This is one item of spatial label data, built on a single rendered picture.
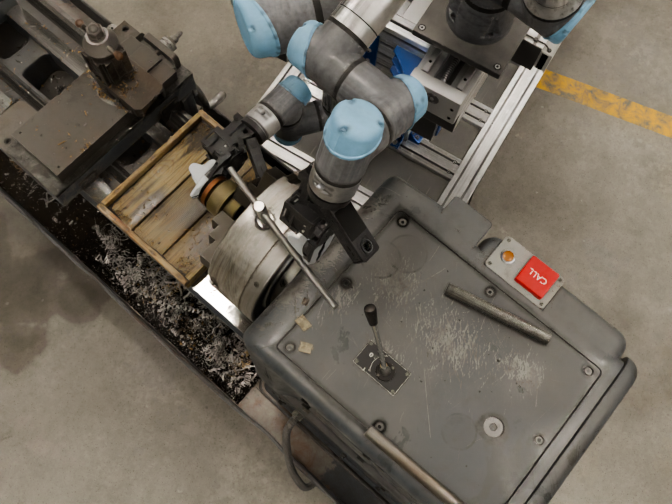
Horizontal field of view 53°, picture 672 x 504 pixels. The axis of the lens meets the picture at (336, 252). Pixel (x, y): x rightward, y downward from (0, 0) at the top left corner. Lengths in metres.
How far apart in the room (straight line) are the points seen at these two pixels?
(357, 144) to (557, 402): 0.61
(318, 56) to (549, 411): 0.71
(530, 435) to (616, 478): 1.43
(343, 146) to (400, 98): 0.13
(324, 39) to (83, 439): 1.85
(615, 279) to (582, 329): 1.49
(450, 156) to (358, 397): 1.48
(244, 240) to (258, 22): 0.40
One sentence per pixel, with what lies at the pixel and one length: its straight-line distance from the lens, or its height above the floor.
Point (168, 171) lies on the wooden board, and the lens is 1.76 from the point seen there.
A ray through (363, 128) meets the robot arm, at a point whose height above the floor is 1.65.
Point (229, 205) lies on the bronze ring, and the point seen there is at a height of 1.11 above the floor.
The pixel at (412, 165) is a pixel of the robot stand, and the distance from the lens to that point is 2.51.
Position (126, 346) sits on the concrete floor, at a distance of 2.58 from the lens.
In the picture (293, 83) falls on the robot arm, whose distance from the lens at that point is 1.57.
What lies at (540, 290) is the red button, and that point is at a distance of 1.29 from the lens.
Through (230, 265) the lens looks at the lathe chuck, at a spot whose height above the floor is 1.19.
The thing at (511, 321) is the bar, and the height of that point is 1.28.
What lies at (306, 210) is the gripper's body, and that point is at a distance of 1.07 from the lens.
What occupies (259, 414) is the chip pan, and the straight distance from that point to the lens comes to 1.92.
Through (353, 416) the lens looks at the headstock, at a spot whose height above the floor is 1.25.
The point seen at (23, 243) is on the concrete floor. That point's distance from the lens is 2.81.
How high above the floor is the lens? 2.44
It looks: 71 degrees down
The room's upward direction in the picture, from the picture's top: 6 degrees clockwise
